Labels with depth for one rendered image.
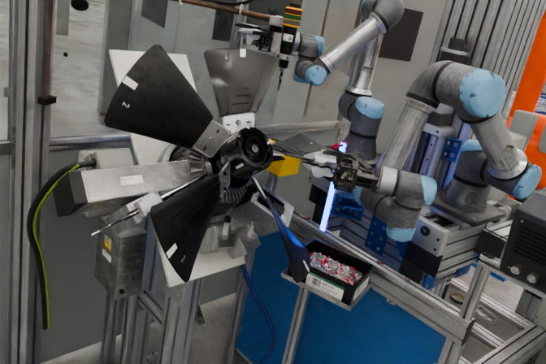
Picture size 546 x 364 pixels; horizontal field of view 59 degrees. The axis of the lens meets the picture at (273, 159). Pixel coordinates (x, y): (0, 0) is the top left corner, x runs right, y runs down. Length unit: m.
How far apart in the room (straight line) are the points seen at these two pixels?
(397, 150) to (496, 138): 0.27
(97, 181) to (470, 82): 0.94
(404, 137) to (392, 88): 4.38
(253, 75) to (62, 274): 1.12
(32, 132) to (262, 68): 0.71
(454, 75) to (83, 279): 1.56
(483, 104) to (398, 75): 4.49
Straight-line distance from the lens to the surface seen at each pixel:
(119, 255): 1.56
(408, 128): 1.44
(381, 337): 1.70
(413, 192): 1.35
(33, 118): 1.59
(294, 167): 1.81
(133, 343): 1.89
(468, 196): 1.76
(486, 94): 1.35
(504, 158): 1.57
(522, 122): 4.91
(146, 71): 1.19
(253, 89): 1.37
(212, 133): 1.25
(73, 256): 2.06
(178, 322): 1.58
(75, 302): 2.19
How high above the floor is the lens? 1.59
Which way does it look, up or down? 18 degrees down
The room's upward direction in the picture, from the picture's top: 11 degrees clockwise
